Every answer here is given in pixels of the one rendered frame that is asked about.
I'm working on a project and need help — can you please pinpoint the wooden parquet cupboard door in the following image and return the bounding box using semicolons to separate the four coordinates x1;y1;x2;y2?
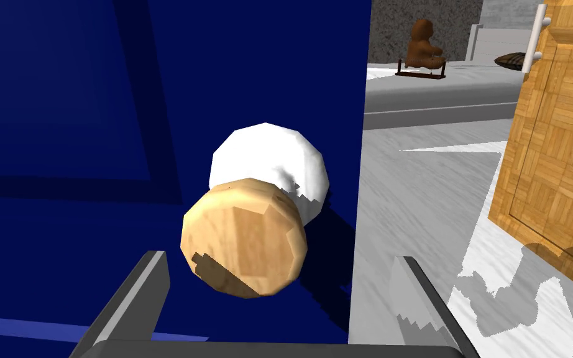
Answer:
487;0;573;305

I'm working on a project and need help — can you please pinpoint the white and wooden door knob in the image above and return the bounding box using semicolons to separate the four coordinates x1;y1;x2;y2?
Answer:
180;122;331;300

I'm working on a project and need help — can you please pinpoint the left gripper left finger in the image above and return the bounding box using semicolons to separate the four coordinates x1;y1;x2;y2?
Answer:
69;250;172;358

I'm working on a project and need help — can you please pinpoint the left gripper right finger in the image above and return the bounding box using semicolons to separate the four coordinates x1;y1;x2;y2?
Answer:
388;255;481;358

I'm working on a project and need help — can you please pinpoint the white bar handle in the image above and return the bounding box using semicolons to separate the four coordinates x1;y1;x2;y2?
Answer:
522;4;552;74

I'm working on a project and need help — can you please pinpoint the brown teddy bear on stand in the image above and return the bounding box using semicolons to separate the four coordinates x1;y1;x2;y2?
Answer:
395;19;448;80

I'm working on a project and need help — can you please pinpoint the grey bed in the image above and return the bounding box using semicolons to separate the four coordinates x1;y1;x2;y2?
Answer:
363;24;531;131

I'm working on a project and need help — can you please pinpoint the dark checked pillow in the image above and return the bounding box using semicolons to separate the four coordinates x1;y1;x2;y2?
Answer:
494;52;528;71

